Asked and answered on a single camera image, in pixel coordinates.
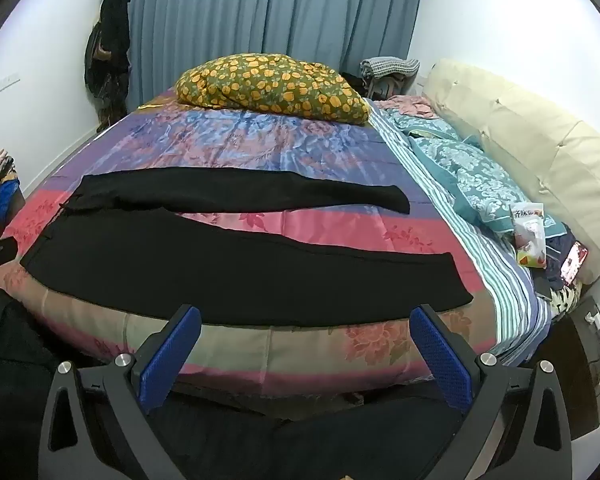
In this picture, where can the grey folded towel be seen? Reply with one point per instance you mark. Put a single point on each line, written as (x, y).
(387, 66)

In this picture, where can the pink cloth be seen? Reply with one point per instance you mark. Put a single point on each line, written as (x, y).
(415, 105)

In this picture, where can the dark nightstand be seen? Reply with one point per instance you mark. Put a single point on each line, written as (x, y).
(585, 375)

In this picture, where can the pile of colourful clothes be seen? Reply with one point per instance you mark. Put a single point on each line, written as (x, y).
(2, 185)

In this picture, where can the dark blue cloth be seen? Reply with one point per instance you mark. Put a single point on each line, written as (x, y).
(554, 255)

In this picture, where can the dark hanging clothes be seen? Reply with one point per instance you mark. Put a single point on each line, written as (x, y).
(112, 35)

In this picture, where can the blue curtain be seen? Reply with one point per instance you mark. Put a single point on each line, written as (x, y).
(190, 25)
(340, 10)

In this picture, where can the cream padded headboard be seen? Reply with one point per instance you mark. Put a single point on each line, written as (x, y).
(530, 135)

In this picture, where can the white snack packet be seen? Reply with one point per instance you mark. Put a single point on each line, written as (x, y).
(529, 235)

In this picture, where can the black pants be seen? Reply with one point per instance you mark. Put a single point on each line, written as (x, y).
(230, 265)

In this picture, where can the colourful floral bedspread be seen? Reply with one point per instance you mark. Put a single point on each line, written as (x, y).
(305, 145)

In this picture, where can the dark bag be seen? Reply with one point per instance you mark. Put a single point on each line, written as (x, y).
(380, 87)

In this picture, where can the yellow floral folded quilt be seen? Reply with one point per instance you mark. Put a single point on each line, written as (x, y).
(270, 85)

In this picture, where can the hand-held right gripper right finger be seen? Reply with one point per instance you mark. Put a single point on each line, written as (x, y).
(440, 360)

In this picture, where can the red phone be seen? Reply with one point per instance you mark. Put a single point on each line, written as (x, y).
(574, 262)

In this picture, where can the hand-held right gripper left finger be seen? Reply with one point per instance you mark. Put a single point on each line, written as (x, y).
(170, 355)

